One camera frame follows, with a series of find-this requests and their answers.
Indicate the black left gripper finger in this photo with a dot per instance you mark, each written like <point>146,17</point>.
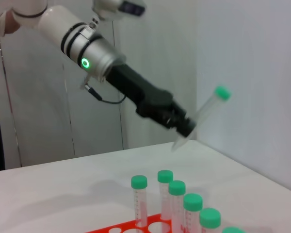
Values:
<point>183,115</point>
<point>182,128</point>

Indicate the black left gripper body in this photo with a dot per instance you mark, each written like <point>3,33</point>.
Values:
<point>140,92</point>

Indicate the green capped clear test tube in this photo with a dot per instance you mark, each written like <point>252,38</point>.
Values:
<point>210,216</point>
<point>193,202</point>
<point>233,230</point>
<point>165,176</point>
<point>139,182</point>
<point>222,93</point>
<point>177,188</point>

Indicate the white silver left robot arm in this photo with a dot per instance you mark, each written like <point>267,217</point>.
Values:
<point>63,31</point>

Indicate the orange plastic test tube rack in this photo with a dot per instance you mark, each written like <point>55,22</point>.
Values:
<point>129,225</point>

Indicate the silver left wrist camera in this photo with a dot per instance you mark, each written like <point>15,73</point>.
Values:
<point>131,7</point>

